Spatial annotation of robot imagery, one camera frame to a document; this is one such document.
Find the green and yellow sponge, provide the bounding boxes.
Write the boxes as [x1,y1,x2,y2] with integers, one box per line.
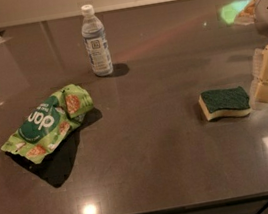
[199,86,251,121]

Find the clear plastic water bottle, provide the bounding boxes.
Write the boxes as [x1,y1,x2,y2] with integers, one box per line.
[81,4,113,77]

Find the green snack bag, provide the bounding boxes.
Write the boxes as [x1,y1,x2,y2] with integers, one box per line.
[1,84,94,164]

